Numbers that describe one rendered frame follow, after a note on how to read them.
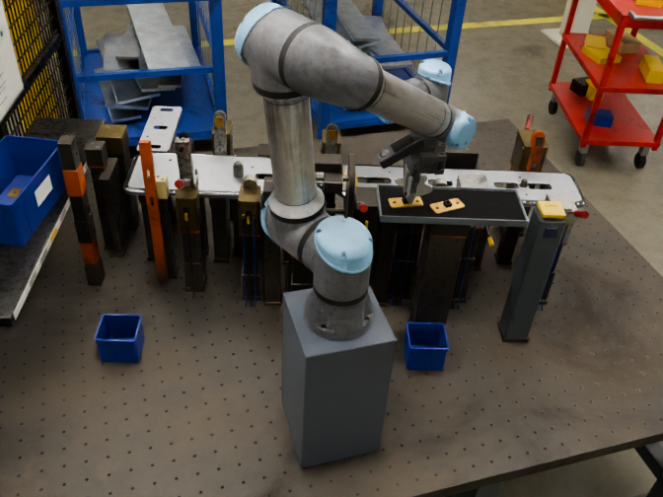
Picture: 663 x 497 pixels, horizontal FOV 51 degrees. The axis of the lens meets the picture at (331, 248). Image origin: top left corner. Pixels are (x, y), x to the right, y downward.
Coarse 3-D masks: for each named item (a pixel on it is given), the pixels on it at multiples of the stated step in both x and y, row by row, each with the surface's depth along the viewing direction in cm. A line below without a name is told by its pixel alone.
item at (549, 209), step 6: (540, 204) 178; (546, 204) 178; (552, 204) 178; (558, 204) 178; (540, 210) 177; (546, 210) 176; (552, 210) 176; (558, 210) 176; (546, 216) 175; (552, 216) 175; (558, 216) 175; (564, 216) 175
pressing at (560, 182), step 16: (160, 160) 213; (176, 160) 214; (192, 160) 214; (208, 160) 215; (224, 160) 215; (240, 160) 216; (256, 160) 216; (128, 176) 206; (176, 176) 207; (208, 176) 208; (224, 176) 209; (368, 176) 213; (384, 176) 213; (400, 176) 214; (432, 176) 214; (448, 176) 215; (496, 176) 216; (512, 176) 217; (528, 176) 217; (544, 176) 218; (560, 176) 218; (128, 192) 201; (144, 192) 200; (208, 192) 201; (224, 192) 201; (528, 192) 210; (544, 192) 211; (560, 192) 211; (576, 192) 211
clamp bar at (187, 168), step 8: (184, 136) 185; (176, 144) 182; (184, 144) 182; (184, 152) 184; (184, 160) 186; (184, 168) 188; (192, 168) 190; (184, 176) 191; (192, 176) 191; (192, 184) 193
